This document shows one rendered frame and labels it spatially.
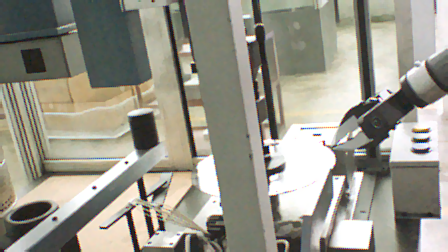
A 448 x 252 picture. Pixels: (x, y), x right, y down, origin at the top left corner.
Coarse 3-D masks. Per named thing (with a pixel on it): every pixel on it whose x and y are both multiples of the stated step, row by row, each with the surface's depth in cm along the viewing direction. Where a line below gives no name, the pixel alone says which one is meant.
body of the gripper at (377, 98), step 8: (400, 80) 101; (384, 88) 108; (400, 88) 105; (408, 88) 99; (376, 96) 105; (384, 96) 105; (408, 96) 99; (416, 96) 98; (368, 104) 104; (376, 104) 103; (416, 104) 99; (424, 104) 99; (360, 112) 105; (400, 120) 104; (392, 128) 103
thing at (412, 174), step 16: (400, 128) 146; (432, 128) 142; (400, 144) 135; (432, 144) 131; (400, 160) 125; (416, 160) 124; (432, 160) 123; (400, 176) 126; (416, 176) 125; (432, 176) 124; (400, 192) 128; (416, 192) 126; (432, 192) 125; (400, 208) 129; (416, 208) 128; (432, 208) 126
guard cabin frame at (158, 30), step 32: (256, 0) 156; (160, 32) 169; (160, 64) 173; (160, 96) 177; (32, 128) 201; (32, 160) 203; (64, 160) 201; (96, 160) 195; (160, 160) 185; (192, 160) 181; (384, 160) 159
